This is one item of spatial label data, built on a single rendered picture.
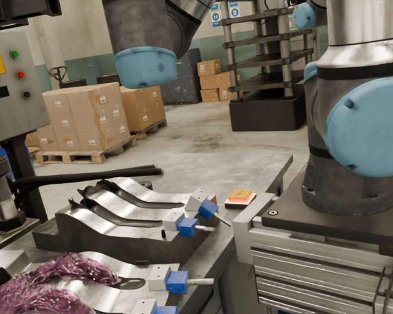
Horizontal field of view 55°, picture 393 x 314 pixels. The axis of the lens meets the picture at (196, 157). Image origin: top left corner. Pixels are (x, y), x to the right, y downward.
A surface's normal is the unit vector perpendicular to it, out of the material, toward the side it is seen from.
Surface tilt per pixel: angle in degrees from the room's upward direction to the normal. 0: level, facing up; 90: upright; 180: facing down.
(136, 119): 90
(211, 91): 92
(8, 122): 90
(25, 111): 90
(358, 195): 73
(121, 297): 0
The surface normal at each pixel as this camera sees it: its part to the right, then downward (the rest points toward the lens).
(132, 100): -0.37, 0.33
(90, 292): 0.32, -0.87
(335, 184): -0.61, 0.04
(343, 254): -0.55, 0.33
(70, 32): 0.85, 0.02
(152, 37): 0.45, 0.19
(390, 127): -0.12, 0.44
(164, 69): 0.65, 0.17
